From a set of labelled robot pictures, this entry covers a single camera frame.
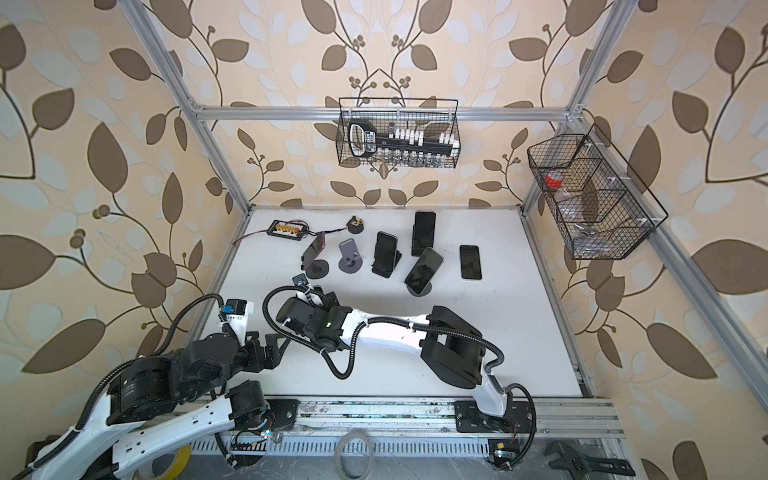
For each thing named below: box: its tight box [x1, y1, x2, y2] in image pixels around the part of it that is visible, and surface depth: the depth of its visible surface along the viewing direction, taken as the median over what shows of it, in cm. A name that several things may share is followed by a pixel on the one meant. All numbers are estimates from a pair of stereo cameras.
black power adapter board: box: [266, 219, 307, 241], surface depth 114 cm
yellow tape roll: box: [161, 444, 191, 480], surface depth 68 cm
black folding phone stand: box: [371, 250, 402, 279], surface depth 104 cm
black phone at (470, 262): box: [459, 245, 482, 280], surface depth 107 cm
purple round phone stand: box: [338, 238, 363, 274], surface depth 101 cm
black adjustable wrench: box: [545, 441, 636, 480], surface depth 69 cm
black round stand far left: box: [306, 259, 329, 279], surface depth 104 cm
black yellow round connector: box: [346, 215, 364, 234], surface depth 114 cm
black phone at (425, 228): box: [414, 211, 436, 256], surface depth 101 cm
